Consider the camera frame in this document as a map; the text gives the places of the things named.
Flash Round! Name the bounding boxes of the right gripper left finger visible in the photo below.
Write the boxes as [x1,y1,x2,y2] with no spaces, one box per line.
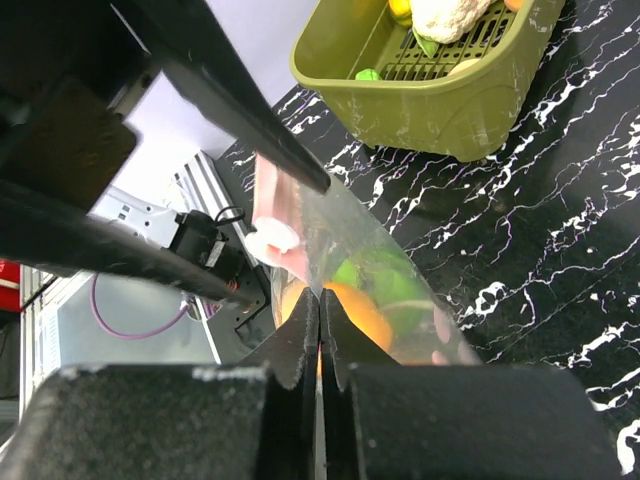
[1,291,319,479]

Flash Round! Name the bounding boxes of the olive green plastic bin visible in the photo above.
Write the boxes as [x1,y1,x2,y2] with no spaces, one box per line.
[291,1,564,162]

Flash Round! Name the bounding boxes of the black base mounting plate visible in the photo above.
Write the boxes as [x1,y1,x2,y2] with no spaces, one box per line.
[204,265,275,364]

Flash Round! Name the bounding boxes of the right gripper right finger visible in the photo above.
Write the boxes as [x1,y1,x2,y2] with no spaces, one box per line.
[319,291,620,479]

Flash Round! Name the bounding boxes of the clear zip top bag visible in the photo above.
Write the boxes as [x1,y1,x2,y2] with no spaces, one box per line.
[244,156,480,365]

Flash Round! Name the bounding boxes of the green pepper toy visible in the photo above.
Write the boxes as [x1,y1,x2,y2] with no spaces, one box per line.
[354,68,382,81]

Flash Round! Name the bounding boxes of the yellow mango toy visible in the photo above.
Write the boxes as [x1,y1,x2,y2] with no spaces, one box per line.
[388,0,412,28]

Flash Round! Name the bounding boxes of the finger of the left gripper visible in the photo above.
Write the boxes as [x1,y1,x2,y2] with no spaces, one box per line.
[1,180,251,305]
[112,1,330,193]

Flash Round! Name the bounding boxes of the white cauliflower toy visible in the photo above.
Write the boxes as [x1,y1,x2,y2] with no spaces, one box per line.
[410,0,493,44]

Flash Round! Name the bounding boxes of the black marble pattern mat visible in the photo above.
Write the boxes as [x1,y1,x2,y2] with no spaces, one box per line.
[276,1,639,479]

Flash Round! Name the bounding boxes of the green striped watermelon toy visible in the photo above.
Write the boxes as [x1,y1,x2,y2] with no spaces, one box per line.
[331,260,424,336]

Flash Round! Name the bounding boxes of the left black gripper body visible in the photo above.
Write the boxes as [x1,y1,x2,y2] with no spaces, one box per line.
[1,1,147,210]

